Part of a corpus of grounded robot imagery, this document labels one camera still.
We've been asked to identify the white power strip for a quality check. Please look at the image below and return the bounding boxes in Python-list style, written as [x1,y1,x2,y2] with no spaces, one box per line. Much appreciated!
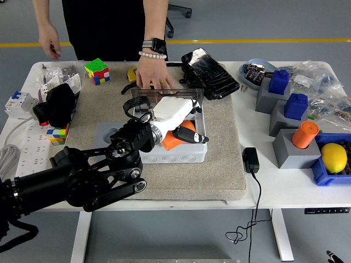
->
[15,117,69,178]

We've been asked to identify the grey-brown fabric mat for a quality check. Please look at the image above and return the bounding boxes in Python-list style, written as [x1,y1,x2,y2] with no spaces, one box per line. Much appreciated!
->
[53,61,247,202]

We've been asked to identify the grey holder block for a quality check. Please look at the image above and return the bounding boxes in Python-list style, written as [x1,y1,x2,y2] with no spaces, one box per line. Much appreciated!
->
[269,100,309,137]
[255,79,291,113]

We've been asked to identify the grey block with round hole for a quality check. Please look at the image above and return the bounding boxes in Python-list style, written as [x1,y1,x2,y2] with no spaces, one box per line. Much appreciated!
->
[93,122,132,150]
[272,128,322,170]

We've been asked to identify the black power adapter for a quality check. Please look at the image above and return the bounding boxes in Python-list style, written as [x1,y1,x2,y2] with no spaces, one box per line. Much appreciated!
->
[242,147,261,174]

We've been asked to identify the thick white power cord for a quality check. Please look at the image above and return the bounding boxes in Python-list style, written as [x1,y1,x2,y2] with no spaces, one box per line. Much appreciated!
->
[0,144,22,178]

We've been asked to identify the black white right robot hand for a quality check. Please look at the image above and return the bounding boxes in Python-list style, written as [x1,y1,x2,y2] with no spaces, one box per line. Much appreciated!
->
[326,249,342,263]

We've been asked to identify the white label packets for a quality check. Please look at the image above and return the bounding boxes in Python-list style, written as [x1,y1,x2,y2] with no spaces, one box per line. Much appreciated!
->
[37,73,83,96]

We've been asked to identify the glossy black case with strap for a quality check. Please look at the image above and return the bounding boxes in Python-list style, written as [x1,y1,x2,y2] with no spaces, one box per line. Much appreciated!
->
[164,48,241,101]

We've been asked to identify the light blue bowl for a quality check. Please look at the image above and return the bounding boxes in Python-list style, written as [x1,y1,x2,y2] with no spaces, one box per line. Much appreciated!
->
[239,58,279,91]

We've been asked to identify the white table leg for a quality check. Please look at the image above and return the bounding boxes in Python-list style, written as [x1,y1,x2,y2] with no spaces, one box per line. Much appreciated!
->
[70,210,93,263]
[270,208,295,261]

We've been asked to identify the dark small packets pile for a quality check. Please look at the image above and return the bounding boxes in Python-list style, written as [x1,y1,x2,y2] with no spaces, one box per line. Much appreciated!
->
[244,63,274,84]

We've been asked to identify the person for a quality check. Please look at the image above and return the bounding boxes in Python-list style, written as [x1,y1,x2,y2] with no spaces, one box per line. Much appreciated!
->
[61,0,148,62]

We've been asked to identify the thin white cable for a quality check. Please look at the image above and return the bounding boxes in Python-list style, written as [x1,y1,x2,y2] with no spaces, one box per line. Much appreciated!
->
[0,116,37,138]

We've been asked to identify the person's left hand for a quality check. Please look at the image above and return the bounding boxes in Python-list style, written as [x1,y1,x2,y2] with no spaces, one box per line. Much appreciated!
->
[135,56,178,91]

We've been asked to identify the grey electrical junction box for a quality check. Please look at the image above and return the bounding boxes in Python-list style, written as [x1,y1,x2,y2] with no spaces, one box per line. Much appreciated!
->
[131,109,208,164]

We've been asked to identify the small colourful puzzle cube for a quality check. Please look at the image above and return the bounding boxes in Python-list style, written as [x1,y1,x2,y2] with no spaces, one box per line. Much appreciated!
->
[46,123,70,146]

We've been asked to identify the blue plastic bin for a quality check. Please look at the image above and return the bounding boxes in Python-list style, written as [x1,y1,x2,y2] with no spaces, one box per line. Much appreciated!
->
[311,133,351,187]

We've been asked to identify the large colourful puzzle cube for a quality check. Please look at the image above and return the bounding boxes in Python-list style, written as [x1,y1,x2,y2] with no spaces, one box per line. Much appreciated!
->
[84,58,111,86]

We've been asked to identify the white bead bracelet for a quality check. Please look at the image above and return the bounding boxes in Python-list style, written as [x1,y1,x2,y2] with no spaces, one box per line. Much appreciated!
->
[138,50,168,60]

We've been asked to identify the black adapter cord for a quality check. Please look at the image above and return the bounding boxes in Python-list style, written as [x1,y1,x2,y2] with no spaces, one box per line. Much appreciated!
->
[225,172,272,263]

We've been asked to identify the black office chair base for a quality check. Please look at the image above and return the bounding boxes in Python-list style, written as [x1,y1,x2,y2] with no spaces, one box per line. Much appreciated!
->
[164,4,193,39]

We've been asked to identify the black cloth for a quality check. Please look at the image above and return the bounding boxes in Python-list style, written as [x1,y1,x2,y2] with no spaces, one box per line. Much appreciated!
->
[32,83,77,128]

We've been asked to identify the clear hinged box lid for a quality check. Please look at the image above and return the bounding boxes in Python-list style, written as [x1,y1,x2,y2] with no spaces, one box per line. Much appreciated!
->
[131,88,204,110]

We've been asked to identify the white circuit breaker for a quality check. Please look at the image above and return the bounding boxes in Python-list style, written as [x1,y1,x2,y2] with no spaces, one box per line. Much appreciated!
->
[4,90,39,119]

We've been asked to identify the yellow tape measure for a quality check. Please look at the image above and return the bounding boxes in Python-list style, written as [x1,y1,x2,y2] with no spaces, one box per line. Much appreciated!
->
[121,67,142,95]

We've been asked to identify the black table control panel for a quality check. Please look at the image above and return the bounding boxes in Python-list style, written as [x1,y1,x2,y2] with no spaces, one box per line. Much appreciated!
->
[304,207,350,215]

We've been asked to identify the blue plastic block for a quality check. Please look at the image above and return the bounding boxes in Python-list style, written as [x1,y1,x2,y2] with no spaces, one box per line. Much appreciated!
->
[268,70,291,96]
[284,93,308,121]

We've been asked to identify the yellow lemon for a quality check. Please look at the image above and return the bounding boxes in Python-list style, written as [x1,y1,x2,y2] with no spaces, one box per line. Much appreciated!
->
[320,142,348,174]

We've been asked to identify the person's right hand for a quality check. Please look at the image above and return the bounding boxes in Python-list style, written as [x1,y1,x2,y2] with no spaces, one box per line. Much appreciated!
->
[38,23,61,60]

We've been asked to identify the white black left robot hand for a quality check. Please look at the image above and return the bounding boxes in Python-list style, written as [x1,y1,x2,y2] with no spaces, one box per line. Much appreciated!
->
[149,95,210,145]

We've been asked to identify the black wrist watch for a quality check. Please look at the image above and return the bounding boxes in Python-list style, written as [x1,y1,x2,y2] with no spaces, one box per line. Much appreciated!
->
[141,37,167,54]

